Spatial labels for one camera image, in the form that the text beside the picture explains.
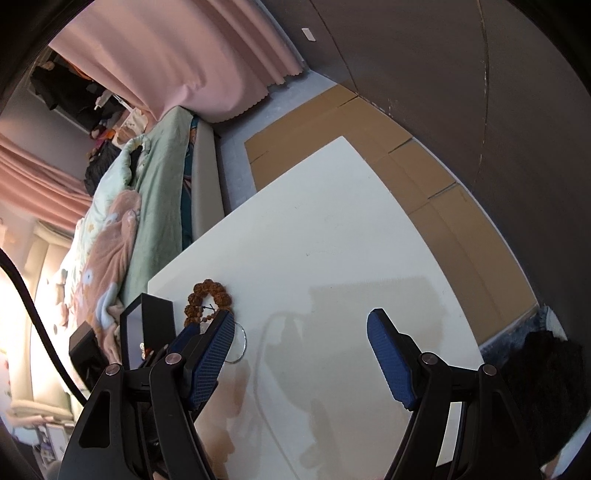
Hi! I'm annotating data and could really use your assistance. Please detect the green bedsheet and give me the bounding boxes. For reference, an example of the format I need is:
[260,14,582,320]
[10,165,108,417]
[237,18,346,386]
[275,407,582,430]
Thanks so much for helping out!
[121,106,195,306]

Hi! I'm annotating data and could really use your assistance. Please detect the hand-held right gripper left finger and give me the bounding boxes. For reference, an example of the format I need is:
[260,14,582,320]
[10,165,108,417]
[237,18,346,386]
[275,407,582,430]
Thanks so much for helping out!
[58,309,236,480]

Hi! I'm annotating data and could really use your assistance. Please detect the thin silver bangle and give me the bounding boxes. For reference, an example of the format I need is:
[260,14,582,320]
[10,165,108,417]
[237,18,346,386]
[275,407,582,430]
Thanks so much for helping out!
[196,319,249,366]

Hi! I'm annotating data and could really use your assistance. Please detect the brown wooden bead bracelet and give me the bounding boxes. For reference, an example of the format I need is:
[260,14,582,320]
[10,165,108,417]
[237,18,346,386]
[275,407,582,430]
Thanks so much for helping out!
[183,278,232,329]

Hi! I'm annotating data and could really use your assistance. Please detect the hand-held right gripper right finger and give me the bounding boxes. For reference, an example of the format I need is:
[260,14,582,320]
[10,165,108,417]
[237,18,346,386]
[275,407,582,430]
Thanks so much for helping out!
[367,308,543,480]

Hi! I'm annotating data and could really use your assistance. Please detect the flat cardboard sheet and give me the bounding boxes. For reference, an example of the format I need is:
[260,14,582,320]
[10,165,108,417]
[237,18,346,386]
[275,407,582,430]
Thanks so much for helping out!
[243,83,539,345]

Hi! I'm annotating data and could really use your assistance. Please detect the black fuzzy cloth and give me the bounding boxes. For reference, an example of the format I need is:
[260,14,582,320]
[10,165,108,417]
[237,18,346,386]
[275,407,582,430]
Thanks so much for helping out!
[500,329,585,463]

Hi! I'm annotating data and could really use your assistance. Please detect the colourful printed sheet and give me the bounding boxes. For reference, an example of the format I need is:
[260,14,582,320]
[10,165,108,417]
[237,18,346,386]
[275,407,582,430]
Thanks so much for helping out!
[179,115,195,251]

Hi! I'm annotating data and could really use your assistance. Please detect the light green quilt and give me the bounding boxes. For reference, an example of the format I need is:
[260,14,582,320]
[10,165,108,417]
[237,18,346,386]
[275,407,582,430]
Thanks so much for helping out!
[59,134,154,288]

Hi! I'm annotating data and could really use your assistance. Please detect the black cable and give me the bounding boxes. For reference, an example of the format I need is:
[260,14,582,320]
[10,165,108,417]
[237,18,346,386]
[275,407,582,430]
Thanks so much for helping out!
[0,248,87,405]

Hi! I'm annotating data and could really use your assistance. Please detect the beige padded headboard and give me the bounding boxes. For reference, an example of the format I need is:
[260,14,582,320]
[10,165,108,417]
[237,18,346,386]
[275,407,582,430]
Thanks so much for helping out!
[8,220,80,417]

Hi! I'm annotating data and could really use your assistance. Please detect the wide pink curtain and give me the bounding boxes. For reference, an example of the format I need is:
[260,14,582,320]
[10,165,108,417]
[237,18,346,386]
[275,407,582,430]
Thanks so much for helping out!
[48,0,306,124]

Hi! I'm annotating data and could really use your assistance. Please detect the beige bed base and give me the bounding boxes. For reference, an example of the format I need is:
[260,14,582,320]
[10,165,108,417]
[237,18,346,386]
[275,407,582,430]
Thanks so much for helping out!
[189,117,227,246]

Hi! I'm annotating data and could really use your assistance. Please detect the narrow pink curtain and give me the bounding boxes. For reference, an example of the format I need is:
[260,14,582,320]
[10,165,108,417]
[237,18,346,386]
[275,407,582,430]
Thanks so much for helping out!
[0,133,94,232]

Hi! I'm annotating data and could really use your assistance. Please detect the black jewelry box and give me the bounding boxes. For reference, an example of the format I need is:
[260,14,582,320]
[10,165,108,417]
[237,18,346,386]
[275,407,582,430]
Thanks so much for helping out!
[119,295,177,371]

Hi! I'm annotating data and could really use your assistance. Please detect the pile of dark clothes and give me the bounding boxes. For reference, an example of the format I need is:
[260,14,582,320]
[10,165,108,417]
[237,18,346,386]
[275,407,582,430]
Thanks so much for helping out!
[83,137,122,195]

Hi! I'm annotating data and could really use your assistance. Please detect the dark hanging clothes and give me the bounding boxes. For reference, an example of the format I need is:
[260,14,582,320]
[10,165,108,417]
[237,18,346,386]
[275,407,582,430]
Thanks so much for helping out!
[29,50,108,126]

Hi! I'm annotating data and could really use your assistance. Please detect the pink flower printed blanket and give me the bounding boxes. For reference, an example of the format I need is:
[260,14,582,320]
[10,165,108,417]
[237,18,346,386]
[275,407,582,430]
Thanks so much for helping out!
[68,189,145,366]

